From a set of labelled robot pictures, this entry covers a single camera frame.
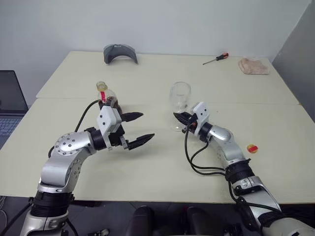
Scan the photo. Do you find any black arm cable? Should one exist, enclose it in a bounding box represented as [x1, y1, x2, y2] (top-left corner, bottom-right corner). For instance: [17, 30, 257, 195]
[183, 124, 283, 214]
[48, 99, 104, 158]

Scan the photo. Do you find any grey partition panel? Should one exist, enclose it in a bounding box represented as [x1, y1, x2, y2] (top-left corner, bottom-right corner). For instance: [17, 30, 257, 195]
[272, 4, 315, 123]

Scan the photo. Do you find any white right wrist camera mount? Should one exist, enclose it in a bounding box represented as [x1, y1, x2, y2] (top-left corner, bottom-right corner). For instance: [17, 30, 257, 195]
[192, 101, 210, 136]

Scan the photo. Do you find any dark open laptop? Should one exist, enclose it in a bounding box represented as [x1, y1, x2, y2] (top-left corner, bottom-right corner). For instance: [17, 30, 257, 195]
[0, 70, 30, 146]

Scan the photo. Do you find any pink folded cloth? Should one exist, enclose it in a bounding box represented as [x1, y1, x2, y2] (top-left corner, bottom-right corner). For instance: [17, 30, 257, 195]
[237, 57, 270, 75]

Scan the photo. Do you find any clear drinking glass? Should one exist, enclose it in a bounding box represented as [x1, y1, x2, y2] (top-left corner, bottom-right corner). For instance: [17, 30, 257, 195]
[169, 81, 192, 132]

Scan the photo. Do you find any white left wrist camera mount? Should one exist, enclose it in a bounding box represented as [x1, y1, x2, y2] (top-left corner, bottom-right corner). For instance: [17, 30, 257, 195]
[96, 105, 122, 148]

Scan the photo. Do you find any orange black handled screwdriver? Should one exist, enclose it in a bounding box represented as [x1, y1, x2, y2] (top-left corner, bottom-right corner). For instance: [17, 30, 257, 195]
[202, 52, 229, 65]

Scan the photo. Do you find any grey baseball cap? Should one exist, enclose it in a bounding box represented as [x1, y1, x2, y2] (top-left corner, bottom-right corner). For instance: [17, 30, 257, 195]
[103, 43, 139, 65]

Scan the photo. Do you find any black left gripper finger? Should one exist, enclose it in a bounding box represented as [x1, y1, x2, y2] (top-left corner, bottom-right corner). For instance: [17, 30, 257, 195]
[124, 133, 156, 151]
[120, 112, 144, 123]

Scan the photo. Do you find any dark rounded shape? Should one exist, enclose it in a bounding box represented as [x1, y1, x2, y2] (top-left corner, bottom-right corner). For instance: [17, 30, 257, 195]
[131, 206, 157, 236]

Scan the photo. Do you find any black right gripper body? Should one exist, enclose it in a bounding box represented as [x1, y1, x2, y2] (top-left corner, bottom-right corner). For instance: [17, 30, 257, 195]
[182, 114, 198, 132]

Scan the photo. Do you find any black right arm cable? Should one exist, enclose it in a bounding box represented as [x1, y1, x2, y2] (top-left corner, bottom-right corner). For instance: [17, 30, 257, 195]
[183, 124, 283, 214]

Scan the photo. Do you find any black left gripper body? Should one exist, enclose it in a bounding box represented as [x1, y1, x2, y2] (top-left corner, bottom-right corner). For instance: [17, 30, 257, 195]
[109, 123, 129, 149]

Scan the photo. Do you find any small plastic bottle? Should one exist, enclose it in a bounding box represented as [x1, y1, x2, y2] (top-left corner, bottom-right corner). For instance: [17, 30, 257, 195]
[95, 81, 123, 116]

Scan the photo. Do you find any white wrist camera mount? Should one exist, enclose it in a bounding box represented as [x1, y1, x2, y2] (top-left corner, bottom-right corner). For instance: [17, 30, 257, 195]
[96, 105, 122, 148]
[192, 101, 210, 136]

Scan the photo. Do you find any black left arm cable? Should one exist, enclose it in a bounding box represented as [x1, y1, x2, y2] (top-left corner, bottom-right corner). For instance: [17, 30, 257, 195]
[48, 99, 104, 158]

